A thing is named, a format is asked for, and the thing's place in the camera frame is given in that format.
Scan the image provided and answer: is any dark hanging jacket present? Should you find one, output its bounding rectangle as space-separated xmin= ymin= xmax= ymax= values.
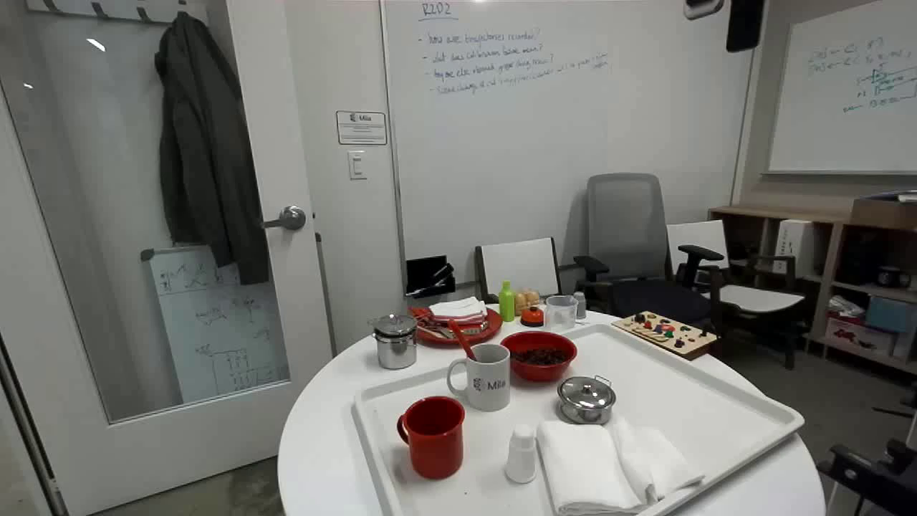
xmin=155 ymin=15 xmax=268 ymax=285

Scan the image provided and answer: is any grey office chair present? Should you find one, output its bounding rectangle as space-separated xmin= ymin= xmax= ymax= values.
xmin=572 ymin=173 xmax=712 ymax=329

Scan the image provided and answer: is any white glass door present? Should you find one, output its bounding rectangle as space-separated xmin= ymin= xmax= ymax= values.
xmin=0 ymin=0 xmax=331 ymax=516

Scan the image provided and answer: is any clear plastic cup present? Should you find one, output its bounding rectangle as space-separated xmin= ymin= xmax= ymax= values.
xmin=548 ymin=296 xmax=579 ymax=329

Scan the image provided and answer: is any white logo mug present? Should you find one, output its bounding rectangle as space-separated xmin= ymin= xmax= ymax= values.
xmin=446 ymin=345 xmax=509 ymax=414

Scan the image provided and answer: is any red cup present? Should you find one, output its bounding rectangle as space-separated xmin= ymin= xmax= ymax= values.
xmin=394 ymin=396 xmax=463 ymax=482

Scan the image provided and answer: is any white chair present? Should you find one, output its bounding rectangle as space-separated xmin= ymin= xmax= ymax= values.
xmin=668 ymin=217 xmax=804 ymax=366
xmin=477 ymin=239 xmax=558 ymax=299

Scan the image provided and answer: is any small leaning whiteboard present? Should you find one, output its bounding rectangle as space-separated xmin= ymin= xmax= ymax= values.
xmin=139 ymin=246 xmax=287 ymax=401

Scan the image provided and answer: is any orange tomato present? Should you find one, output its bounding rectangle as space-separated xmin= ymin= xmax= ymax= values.
xmin=518 ymin=303 xmax=543 ymax=326

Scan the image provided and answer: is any white folded cloth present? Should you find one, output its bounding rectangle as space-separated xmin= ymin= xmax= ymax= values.
xmin=539 ymin=418 xmax=704 ymax=516

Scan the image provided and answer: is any wooden game board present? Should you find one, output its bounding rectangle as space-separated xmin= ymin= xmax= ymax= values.
xmin=615 ymin=309 xmax=720 ymax=358

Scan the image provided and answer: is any red plate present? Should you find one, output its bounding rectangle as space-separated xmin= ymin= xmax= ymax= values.
xmin=409 ymin=308 xmax=502 ymax=346

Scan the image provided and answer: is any red bowl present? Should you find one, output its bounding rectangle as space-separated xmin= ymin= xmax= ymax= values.
xmin=503 ymin=329 xmax=579 ymax=384

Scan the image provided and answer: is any white plastic tray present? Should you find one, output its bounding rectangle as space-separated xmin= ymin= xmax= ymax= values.
xmin=351 ymin=325 xmax=804 ymax=516

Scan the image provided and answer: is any silver door handle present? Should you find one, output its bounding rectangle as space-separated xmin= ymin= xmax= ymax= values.
xmin=263 ymin=206 xmax=306 ymax=232

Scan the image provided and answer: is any small steel lidded bowl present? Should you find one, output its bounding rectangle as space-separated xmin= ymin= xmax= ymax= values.
xmin=555 ymin=376 xmax=615 ymax=425

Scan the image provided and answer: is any right wall whiteboard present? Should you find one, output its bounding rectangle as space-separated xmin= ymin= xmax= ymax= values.
xmin=770 ymin=0 xmax=917 ymax=174

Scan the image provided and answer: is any white salt cellar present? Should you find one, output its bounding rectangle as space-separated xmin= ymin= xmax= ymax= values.
xmin=503 ymin=428 xmax=539 ymax=485

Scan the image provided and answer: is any steel lidded canister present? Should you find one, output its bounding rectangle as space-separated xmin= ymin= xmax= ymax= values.
xmin=371 ymin=313 xmax=414 ymax=369

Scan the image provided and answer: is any green bottle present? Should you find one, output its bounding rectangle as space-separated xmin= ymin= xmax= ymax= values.
xmin=498 ymin=280 xmax=518 ymax=320

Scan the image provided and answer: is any wooden shelf unit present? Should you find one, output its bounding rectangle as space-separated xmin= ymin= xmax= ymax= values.
xmin=712 ymin=199 xmax=917 ymax=376

